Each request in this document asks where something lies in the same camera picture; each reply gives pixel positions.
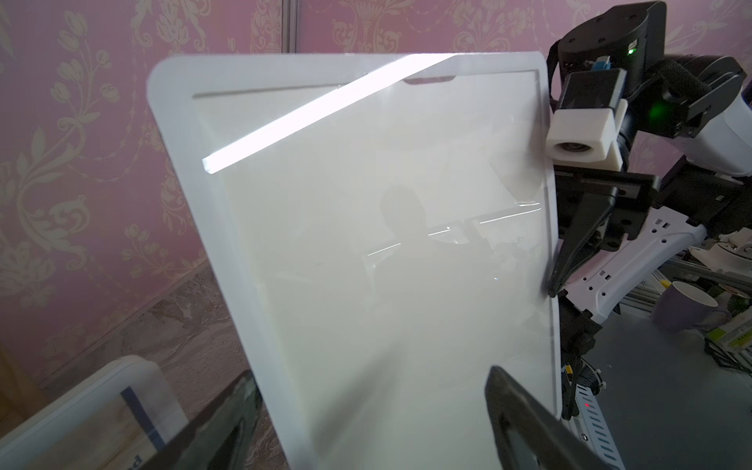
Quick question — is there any blue-bordered dim sum menu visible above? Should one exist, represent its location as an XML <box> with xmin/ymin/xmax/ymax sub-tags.
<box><xmin>27</xmin><ymin>387</ymin><xmax>166</xmax><ymax>469</ymax></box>

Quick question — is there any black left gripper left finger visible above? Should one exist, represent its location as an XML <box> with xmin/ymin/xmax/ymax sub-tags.
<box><xmin>142</xmin><ymin>370</ymin><xmax>262</xmax><ymax>470</ymax></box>

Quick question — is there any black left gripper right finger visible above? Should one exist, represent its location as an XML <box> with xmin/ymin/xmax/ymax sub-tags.
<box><xmin>485</xmin><ymin>366</ymin><xmax>608</xmax><ymax>470</ymax></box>

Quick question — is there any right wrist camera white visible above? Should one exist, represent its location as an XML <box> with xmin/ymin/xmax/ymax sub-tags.
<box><xmin>546</xmin><ymin>56</ymin><xmax>628</xmax><ymax>172</ymax></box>

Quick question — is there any white acrylic menu rack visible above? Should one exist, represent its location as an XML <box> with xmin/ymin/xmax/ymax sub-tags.
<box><xmin>1</xmin><ymin>356</ymin><xmax>188</xmax><ymax>469</ymax></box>

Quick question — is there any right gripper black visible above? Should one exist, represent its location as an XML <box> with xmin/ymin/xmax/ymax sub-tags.
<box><xmin>548</xmin><ymin>166</ymin><xmax>661</xmax><ymax>298</ymax></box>

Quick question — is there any aluminium rail frame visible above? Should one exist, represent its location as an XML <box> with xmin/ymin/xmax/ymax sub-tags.
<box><xmin>566</xmin><ymin>385</ymin><xmax>625</xmax><ymax>470</ymax></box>

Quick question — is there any purple mug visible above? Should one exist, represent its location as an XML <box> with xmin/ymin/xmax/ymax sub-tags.
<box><xmin>650</xmin><ymin>281</ymin><xmax>725</xmax><ymax>332</ymax></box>

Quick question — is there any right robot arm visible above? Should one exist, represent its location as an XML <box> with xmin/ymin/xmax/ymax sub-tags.
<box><xmin>546</xmin><ymin>1</ymin><xmax>751</xmax><ymax>378</ymax></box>

